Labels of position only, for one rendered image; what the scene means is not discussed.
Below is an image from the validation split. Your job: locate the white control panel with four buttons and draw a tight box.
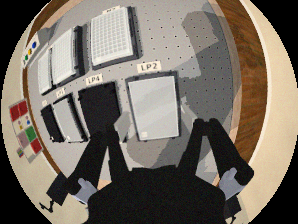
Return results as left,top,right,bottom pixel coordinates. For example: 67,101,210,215
21,27,52,69

